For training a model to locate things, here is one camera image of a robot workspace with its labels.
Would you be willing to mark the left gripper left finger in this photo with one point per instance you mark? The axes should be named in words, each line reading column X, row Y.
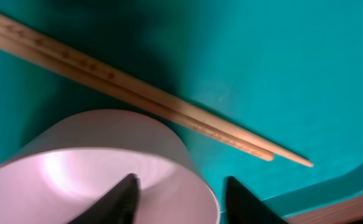
column 118, row 206

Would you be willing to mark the lower wooden chopstick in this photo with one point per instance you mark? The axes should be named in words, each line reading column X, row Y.
column 38, row 58

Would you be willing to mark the pink bowl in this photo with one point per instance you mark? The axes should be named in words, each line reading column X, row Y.
column 70, row 166

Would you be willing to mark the wooden chopstick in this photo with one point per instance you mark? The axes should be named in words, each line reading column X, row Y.
column 38, row 58
column 24, row 35

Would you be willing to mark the upper wooden chopstick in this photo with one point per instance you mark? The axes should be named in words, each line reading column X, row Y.
column 24, row 35

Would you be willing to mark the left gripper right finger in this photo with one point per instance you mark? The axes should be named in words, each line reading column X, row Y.
column 243, row 207

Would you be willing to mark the teal plastic tray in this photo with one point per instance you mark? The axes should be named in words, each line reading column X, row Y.
column 289, row 71

